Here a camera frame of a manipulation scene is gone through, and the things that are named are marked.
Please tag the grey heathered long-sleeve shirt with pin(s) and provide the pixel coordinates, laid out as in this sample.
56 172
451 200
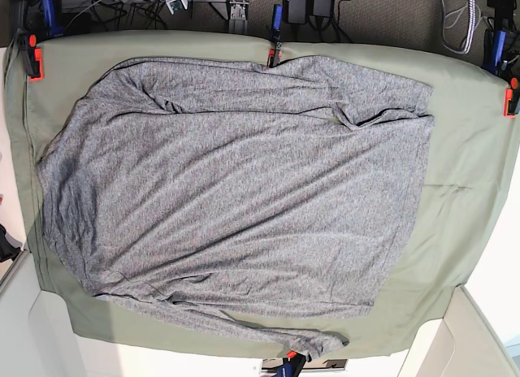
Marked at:
188 190

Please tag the top centre orange-black clamp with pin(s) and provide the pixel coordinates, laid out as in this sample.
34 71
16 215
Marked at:
274 53

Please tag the orange-black clamp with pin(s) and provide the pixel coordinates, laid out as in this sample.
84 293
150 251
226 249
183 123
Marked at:
274 53
292 364
512 95
31 56

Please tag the black power adapter left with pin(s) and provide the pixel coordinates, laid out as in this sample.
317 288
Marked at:
294 11

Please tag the black power adapter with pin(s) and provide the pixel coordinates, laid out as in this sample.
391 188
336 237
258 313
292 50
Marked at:
294 11
321 8

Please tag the bottom orange-black clamp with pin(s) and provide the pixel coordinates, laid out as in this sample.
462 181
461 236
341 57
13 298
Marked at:
292 364

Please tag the black power adapter right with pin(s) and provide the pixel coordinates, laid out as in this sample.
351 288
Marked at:
321 8

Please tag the green table cloth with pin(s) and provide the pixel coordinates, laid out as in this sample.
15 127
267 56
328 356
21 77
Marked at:
473 152

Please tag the top left orange-black clamp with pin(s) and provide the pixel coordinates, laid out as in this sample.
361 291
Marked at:
31 56

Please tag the right orange-black clamp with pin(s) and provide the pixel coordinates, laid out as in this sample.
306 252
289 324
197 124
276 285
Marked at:
512 95

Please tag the grey metal table bracket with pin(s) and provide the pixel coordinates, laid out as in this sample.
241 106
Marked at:
238 17

